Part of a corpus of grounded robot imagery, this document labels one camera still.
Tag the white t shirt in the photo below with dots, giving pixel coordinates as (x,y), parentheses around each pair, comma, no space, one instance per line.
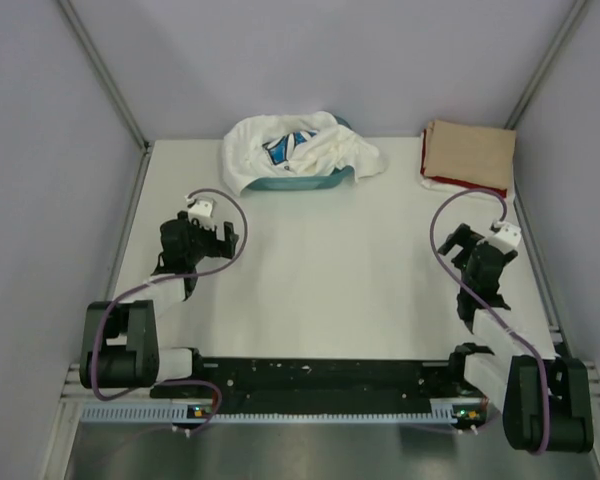
(434,185)
(300,150)

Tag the folded beige t shirt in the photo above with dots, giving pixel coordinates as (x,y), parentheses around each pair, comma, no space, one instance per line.
(468,156)

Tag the teal plastic basin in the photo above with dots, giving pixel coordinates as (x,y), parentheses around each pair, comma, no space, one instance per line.
(300,182)

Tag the left aluminium frame post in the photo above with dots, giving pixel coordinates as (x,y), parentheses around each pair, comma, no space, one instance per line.
(102,73)

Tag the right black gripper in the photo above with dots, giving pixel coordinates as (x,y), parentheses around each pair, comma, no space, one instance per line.
(458,238)

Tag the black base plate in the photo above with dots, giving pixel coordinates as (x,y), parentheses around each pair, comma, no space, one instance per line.
(333,385)

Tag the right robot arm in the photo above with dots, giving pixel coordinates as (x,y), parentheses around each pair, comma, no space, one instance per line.
(543,399)

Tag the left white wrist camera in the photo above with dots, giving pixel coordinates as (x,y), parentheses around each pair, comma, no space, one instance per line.
(201,208)

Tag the folded white t shirt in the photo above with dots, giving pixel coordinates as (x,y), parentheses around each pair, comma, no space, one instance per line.
(434,185)

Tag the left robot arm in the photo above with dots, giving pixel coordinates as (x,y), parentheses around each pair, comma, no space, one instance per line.
(120,347)

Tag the grey slotted cable duct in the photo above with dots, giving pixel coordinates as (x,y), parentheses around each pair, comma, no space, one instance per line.
(458,415)

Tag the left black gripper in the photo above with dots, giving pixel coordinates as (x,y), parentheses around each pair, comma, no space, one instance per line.
(219,248)

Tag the aluminium frame post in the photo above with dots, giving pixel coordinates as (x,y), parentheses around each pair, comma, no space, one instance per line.
(102,73)
(558,44)

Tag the right aluminium frame post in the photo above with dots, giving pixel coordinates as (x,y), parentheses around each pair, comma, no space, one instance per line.
(558,44)

